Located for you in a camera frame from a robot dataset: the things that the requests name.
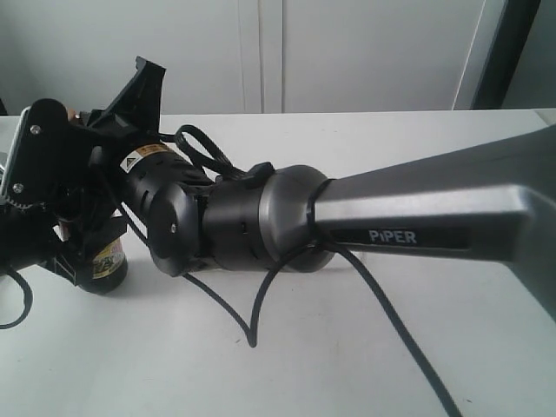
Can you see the white cabinet doors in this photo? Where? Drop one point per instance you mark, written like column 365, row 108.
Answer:
column 250, row 56

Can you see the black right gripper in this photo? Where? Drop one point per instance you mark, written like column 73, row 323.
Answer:
column 55, row 154

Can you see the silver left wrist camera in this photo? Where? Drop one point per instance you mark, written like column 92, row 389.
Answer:
column 6, row 172

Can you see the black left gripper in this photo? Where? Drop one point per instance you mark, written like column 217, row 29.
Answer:
column 29, row 238

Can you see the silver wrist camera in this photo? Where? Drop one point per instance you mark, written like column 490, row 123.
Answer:
column 14, row 147
column 6, row 172

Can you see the soy sauce bottle gold cap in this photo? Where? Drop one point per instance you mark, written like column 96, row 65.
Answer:
column 97, row 274

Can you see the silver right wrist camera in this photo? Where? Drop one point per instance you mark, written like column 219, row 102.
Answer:
column 14, row 147

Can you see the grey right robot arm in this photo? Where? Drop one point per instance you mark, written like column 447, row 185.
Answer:
column 491, row 202

